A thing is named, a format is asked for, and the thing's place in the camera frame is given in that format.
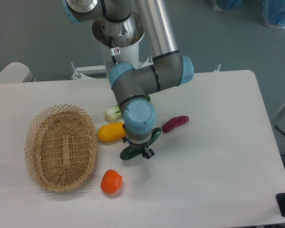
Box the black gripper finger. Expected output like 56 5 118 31
142 148 155 159

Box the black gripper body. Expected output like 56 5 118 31
122 137 150 150

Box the green cucumber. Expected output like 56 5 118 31
120 127 162 161

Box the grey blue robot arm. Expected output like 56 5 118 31
63 0 194 159

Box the yellow bell pepper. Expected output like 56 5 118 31
97 122 125 143

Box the purple eggplant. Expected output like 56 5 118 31
161 115 190 133

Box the green bok choy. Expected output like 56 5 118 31
104 95 154 122

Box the orange bell pepper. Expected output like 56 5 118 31
101 170 123 194

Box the woven wicker basket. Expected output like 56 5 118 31
24 104 97 191

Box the white chair back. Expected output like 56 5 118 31
0 62 36 84

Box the blue plastic bag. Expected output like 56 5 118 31
212 0 245 10
262 0 285 29

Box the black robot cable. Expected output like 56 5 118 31
108 36 119 65

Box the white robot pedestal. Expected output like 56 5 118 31
71 11 153 80

